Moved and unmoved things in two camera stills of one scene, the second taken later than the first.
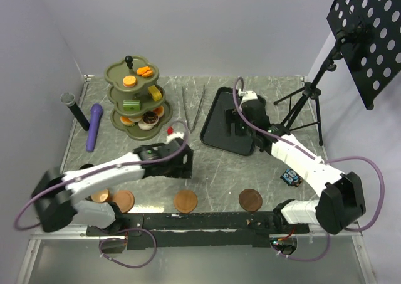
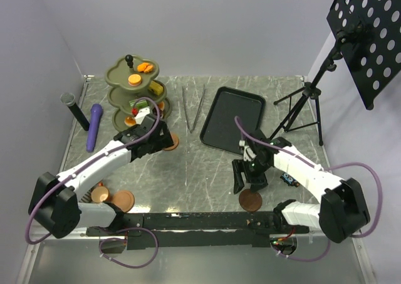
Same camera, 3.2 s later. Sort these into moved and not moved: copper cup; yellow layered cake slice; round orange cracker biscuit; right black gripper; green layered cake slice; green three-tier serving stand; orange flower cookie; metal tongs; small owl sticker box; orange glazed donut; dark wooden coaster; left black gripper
Moved: orange glazed donut; left black gripper; yellow layered cake slice; round orange cracker biscuit; right black gripper; green layered cake slice; orange flower cookie
Not moved: small owl sticker box; copper cup; metal tongs; dark wooden coaster; green three-tier serving stand
